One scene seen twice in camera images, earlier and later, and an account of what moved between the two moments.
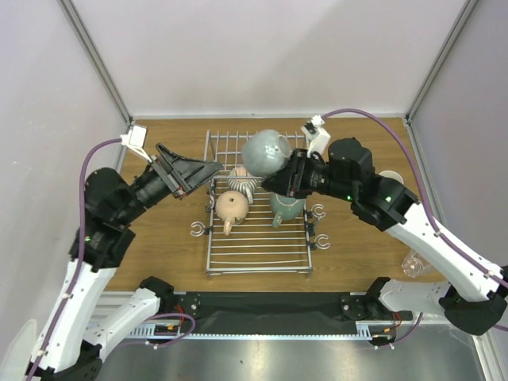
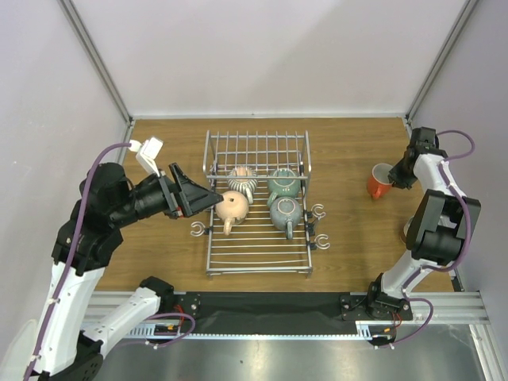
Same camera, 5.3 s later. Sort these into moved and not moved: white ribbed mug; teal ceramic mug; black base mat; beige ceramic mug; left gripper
Moved: left gripper; teal ceramic mug
Not moved: black base mat; white ribbed mug; beige ceramic mug
